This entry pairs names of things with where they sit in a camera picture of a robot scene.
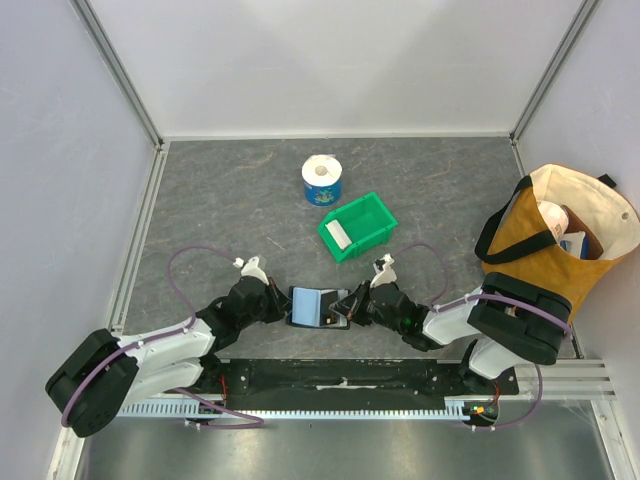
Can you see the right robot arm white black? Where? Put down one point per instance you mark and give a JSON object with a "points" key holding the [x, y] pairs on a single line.
{"points": [[516, 322]]}

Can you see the mustard canvas tote bag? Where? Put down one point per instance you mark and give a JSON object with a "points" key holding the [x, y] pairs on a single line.
{"points": [[517, 242]]}

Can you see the green plastic bin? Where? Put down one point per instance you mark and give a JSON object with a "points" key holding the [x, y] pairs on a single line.
{"points": [[367, 221]]}

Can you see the stack of white cards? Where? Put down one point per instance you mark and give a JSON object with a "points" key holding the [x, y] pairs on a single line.
{"points": [[338, 234]]}

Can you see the right aluminium frame post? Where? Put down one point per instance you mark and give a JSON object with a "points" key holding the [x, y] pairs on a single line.
{"points": [[560, 56]]}

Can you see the light blue card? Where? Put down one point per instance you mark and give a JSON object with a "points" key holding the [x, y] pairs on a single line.
{"points": [[306, 307]]}

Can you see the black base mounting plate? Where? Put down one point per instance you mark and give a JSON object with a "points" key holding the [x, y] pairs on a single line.
{"points": [[252, 376]]}

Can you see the black leather card holder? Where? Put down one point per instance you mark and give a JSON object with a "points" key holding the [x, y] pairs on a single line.
{"points": [[343, 323]]}

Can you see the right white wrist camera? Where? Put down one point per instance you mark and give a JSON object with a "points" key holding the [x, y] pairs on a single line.
{"points": [[384, 272]]}

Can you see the toilet paper roll blue wrapper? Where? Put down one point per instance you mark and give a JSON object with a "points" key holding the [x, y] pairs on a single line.
{"points": [[322, 180]]}

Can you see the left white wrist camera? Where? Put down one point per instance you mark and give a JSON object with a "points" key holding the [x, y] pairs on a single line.
{"points": [[253, 267]]}

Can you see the items inside tote bag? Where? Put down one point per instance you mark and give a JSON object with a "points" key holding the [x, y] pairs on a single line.
{"points": [[570, 232]]}

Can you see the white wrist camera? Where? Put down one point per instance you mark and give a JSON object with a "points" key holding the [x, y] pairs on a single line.
{"points": [[253, 267], [384, 272]]}

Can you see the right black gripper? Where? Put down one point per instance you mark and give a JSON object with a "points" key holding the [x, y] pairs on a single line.
{"points": [[363, 303]]}

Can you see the black VIP card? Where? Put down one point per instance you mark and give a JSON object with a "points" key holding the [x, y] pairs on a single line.
{"points": [[327, 315]]}

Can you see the left aluminium frame post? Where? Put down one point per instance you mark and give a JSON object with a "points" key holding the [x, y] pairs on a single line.
{"points": [[103, 44]]}

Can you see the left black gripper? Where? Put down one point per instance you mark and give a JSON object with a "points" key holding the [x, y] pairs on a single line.
{"points": [[277, 297]]}

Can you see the aluminium frame post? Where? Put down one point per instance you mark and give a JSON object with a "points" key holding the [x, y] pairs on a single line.
{"points": [[103, 44], [560, 56]]}

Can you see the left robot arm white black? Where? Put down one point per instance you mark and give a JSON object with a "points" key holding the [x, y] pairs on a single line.
{"points": [[106, 373]]}

